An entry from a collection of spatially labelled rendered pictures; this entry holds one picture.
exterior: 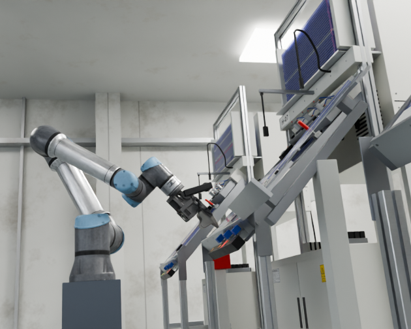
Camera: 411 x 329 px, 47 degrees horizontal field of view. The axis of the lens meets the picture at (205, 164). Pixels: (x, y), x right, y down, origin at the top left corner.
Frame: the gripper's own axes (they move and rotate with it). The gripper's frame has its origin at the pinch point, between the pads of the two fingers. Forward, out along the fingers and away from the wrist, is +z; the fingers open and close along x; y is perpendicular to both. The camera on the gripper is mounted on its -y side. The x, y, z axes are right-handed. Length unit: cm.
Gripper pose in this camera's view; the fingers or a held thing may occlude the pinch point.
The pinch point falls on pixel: (216, 224)
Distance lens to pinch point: 180.9
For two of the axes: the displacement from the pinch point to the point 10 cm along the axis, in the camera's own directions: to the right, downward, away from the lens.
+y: -6.6, 6.6, -3.6
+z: 7.1, 7.0, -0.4
